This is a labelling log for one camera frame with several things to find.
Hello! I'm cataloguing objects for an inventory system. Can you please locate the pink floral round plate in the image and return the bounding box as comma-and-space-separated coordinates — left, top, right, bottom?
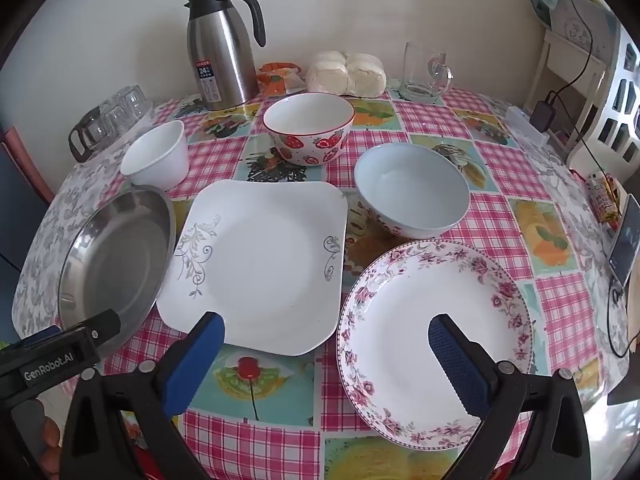
336, 239, 534, 450

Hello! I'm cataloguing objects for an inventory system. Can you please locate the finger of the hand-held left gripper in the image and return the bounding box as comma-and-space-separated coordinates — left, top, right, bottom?
82, 309, 124, 357

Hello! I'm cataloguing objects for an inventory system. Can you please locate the white appliance with cable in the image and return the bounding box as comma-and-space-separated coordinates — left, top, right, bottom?
547, 0, 597, 102

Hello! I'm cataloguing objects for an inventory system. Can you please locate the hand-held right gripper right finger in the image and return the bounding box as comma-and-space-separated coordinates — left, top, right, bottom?
428, 313, 598, 480

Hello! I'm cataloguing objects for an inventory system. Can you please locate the white oval tray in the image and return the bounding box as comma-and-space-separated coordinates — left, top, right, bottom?
75, 100, 156, 161

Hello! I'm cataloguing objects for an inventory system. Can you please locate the strawberry print bowl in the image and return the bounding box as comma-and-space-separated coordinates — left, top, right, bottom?
263, 92, 357, 167

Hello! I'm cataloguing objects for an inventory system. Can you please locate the clear glass mug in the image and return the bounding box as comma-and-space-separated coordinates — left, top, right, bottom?
398, 42, 455, 104

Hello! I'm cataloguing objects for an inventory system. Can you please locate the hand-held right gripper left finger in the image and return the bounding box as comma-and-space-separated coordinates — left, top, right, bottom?
60, 312, 226, 480

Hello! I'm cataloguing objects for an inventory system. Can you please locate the stainless steel thermos jug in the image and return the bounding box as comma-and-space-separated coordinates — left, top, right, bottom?
186, 0, 266, 111

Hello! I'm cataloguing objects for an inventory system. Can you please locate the pale blue bowl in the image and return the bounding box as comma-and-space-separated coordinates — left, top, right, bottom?
354, 142, 471, 240

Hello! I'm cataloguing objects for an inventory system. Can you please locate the smartphone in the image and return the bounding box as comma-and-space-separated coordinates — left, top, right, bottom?
607, 195, 640, 287

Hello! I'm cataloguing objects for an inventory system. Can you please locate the teal cloth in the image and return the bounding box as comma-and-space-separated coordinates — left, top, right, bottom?
529, 0, 567, 27

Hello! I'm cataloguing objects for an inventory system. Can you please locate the white power strip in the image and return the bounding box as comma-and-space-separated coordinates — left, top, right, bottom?
506, 105, 548, 147

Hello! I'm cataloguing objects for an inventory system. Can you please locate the orange snack packet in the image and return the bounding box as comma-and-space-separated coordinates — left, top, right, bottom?
257, 61, 302, 96

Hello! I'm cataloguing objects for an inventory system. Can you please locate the glass teapot black handle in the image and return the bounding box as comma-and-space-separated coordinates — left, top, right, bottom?
68, 109, 110, 163

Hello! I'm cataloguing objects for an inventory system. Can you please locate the white plastic rack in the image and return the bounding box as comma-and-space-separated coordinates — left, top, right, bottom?
567, 25, 640, 182

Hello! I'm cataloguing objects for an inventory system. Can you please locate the white square bowl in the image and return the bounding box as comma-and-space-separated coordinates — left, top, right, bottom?
120, 120, 190, 192

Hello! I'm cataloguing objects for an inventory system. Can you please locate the pink checked tablecloth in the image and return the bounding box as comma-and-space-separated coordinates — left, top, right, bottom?
95, 77, 617, 480

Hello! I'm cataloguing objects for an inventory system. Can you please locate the black charger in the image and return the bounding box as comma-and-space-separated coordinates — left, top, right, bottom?
530, 92, 554, 131

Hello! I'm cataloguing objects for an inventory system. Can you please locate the stainless steel round plate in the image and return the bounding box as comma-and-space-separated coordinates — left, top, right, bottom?
56, 185, 177, 358

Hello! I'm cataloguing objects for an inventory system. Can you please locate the small printed bottle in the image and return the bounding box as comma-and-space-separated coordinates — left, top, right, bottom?
587, 172, 624, 227

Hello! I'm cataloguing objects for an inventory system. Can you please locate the white shelf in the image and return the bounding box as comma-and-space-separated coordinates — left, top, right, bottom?
525, 27, 608, 126

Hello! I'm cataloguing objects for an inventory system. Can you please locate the white square plate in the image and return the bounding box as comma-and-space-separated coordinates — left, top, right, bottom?
156, 179, 349, 357

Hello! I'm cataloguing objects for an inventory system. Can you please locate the bag of steamed buns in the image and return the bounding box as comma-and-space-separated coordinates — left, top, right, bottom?
305, 51, 388, 97

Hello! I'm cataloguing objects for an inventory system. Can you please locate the person's left hand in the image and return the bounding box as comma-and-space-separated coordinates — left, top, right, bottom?
41, 416, 62, 450

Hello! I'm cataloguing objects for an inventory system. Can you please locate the red framed dark chair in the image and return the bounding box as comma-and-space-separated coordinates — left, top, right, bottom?
0, 125, 56, 281

